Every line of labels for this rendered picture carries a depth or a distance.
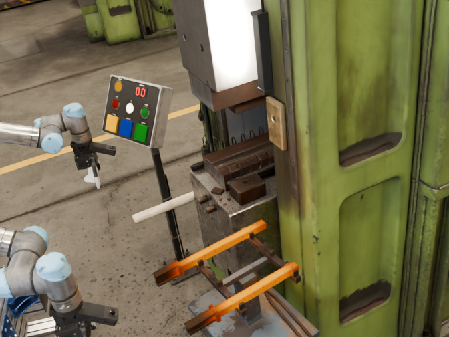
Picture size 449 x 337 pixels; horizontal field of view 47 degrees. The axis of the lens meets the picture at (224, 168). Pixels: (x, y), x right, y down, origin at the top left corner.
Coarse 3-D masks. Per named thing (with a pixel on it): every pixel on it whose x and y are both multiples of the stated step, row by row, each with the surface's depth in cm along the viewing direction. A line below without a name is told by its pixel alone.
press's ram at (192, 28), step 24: (192, 0) 170; (216, 0) 164; (240, 0) 167; (192, 24) 177; (216, 24) 167; (240, 24) 171; (192, 48) 185; (216, 48) 171; (240, 48) 175; (192, 72) 194; (216, 72) 175; (240, 72) 180
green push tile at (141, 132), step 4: (136, 124) 238; (140, 124) 237; (136, 128) 238; (140, 128) 237; (144, 128) 235; (136, 132) 238; (140, 132) 237; (144, 132) 235; (136, 136) 238; (140, 136) 237; (144, 136) 235; (140, 140) 237; (144, 140) 235
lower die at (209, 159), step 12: (240, 144) 223; (252, 144) 220; (204, 156) 219; (216, 156) 216; (228, 156) 213; (252, 156) 212; (264, 156) 211; (252, 168) 208; (216, 180) 213; (228, 180) 205
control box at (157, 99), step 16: (112, 80) 248; (128, 80) 242; (112, 96) 248; (128, 96) 242; (144, 96) 236; (160, 96) 231; (112, 112) 249; (160, 112) 234; (160, 128) 236; (144, 144) 236; (160, 144) 239
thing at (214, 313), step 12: (288, 264) 168; (276, 276) 164; (288, 276) 166; (252, 288) 161; (264, 288) 162; (228, 300) 158; (240, 300) 158; (204, 312) 155; (216, 312) 154; (228, 312) 157; (192, 324) 152; (204, 324) 154
